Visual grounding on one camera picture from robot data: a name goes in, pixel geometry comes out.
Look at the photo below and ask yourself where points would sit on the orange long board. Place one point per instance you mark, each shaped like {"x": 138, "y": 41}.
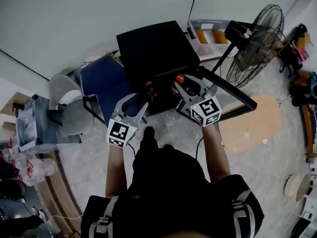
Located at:
{"x": 308, "y": 128}

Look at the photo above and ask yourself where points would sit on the white round disc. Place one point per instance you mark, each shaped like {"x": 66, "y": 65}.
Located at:
{"x": 292, "y": 185}

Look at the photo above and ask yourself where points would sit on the beige cloth bag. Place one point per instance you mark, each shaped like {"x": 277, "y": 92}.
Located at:
{"x": 96, "y": 58}

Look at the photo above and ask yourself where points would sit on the clear plastic storage box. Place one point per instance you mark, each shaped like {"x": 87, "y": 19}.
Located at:
{"x": 210, "y": 49}

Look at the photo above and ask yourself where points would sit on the black round bag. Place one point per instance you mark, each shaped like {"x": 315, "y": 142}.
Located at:
{"x": 11, "y": 190}

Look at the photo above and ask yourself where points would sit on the person's right black shoe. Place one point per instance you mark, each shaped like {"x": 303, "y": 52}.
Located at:
{"x": 168, "y": 147}

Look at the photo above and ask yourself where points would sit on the orange packet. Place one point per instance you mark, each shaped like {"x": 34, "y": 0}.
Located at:
{"x": 220, "y": 37}
{"x": 201, "y": 36}

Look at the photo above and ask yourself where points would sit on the person's right forearm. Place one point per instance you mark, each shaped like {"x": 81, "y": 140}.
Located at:
{"x": 215, "y": 152}

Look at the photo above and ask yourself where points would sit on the person's black shoe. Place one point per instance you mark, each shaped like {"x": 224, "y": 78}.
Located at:
{"x": 168, "y": 147}
{"x": 149, "y": 132}

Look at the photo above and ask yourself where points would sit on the light wooden low table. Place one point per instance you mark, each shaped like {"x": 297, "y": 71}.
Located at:
{"x": 257, "y": 123}

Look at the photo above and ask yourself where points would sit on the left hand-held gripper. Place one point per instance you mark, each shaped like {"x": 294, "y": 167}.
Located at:
{"x": 120, "y": 133}

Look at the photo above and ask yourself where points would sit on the small black box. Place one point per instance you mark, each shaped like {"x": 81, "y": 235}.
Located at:
{"x": 191, "y": 33}

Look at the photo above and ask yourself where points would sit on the blue chair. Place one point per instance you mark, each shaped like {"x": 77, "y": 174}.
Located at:
{"x": 106, "y": 83}

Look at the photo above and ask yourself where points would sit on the beige round bowl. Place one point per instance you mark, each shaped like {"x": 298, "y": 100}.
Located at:
{"x": 303, "y": 187}

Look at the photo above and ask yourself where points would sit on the person's body in black clothes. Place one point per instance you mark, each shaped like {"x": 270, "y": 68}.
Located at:
{"x": 168, "y": 195}

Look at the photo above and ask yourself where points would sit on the black bag pile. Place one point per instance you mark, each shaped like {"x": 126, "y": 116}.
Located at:
{"x": 302, "y": 93}

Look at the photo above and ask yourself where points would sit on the person's left forearm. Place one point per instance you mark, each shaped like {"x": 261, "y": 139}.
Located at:
{"x": 116, "y": 170}

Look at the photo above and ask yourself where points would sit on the grey chair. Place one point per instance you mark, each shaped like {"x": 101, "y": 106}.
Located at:
{"x": 74, "y": 118}

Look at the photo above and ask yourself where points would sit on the black standing fan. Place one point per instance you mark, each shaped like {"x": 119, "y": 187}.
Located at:
{"x": 237, "y": 33}

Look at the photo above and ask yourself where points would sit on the curved wooden plank platform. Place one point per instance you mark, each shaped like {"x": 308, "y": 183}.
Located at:
{"x": 59, "y": 195}

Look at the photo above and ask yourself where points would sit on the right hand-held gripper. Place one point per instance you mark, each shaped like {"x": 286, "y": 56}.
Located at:
{"x": 208, "y": 109}

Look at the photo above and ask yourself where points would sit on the person's left black shoe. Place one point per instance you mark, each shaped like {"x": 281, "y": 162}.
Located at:
{"x": 149, "y": 132}

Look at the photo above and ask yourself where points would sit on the black mini fridge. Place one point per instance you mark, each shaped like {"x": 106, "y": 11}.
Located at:
{"x": 153, "y": 48}

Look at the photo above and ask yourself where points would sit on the glossy grey side table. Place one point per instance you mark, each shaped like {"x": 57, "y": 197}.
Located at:
{"x": 47, "y": 123}

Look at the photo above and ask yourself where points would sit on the bag of clear plastic bottles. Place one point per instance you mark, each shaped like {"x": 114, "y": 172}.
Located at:
{"x": 32, "y": 167}

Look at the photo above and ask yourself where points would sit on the black stand with bags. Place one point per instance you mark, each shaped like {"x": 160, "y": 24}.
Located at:
{"x": 292, "y": 56}

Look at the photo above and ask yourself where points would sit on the beige wooden shelf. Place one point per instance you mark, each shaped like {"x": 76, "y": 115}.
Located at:
{"x": 12, "y": 105}

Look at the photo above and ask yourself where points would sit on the white power strip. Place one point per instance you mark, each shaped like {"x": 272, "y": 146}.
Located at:
{"x": 265, "y": 141}

